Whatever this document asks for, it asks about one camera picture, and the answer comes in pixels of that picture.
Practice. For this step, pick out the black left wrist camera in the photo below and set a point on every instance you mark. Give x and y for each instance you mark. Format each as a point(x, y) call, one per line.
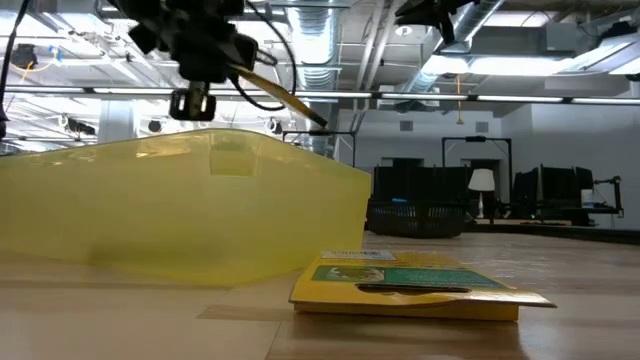
point(176, 107)

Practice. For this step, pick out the white ceiling dome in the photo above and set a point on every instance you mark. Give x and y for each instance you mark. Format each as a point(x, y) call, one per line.
point(403, 31)

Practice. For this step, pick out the black background panel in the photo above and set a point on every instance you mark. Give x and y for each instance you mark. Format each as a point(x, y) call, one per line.
point(555, 187)
point(415, 182)

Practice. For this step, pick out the white container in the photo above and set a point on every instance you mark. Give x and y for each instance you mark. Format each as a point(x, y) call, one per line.
point(587, 198)

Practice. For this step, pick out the black slotted plastic basket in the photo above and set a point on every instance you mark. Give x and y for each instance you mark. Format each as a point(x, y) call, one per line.
point(420, 222)

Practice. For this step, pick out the yellow hanging pendant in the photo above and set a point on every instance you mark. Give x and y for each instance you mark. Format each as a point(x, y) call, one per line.
point(459, 120)

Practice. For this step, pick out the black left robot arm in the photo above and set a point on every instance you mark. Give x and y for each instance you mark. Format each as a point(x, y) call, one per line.
point(130, 7)

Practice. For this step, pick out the white shade table lamp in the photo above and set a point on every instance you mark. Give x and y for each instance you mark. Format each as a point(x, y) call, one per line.
point(481, 180)

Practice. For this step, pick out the black metal station frame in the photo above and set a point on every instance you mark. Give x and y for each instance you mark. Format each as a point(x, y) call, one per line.
point(320, 133)
point(475, 138)

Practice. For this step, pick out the black background robot arm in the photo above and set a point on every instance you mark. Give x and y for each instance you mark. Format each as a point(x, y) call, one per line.
point(618, 192)

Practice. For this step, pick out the long ceiling light strip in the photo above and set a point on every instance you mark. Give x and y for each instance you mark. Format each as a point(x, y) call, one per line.
point(520, 98)

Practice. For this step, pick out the yellow translucent plastic bin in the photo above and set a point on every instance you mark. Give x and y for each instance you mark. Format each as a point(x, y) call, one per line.
point(175, 215)

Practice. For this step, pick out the black aluminium table frame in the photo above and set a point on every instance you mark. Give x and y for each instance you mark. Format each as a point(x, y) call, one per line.
point(575, 232)

